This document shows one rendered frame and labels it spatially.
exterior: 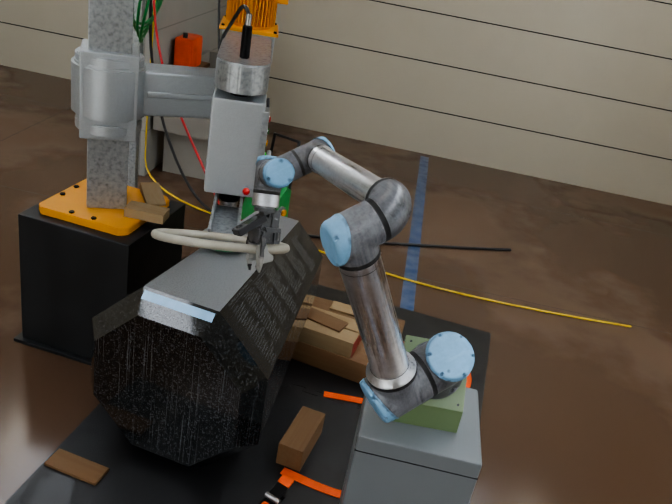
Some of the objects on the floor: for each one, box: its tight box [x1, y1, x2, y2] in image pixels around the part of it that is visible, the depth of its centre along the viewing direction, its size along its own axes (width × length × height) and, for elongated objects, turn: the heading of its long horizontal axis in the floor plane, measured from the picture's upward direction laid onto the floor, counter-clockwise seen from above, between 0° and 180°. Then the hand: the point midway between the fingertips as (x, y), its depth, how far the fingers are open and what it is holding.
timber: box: [276, 406, 325, 472], centre depth 329 cm, size 30×12×12 cm, turn 142°
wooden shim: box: [44, 448, 109, 486], centre depth 297 cm, size 25×10×2 cm, turn 53°
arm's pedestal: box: [339, 387, 482, 504], centre depth 256 cm, size 50×50×85 cm
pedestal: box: [14, 181, 185, 366], centre depth 376 cm, size 66×66×74 cm
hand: (252, 267), depth 231 cm, fingers closed on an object, 5 cm apart
